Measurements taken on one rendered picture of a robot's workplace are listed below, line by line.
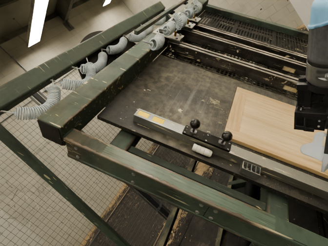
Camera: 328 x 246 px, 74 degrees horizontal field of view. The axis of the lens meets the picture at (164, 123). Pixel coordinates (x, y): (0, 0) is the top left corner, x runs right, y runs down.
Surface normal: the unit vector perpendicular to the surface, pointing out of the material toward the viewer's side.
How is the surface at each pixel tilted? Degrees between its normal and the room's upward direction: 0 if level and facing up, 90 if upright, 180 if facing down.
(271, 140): 55
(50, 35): 90
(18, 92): 90
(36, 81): 90
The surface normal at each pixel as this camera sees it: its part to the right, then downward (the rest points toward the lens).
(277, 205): 0.15, -0.71
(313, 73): -0.90, 0.43
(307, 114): -0.51, 0.66
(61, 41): 0.57, -0.26
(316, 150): -0.60, 0.15
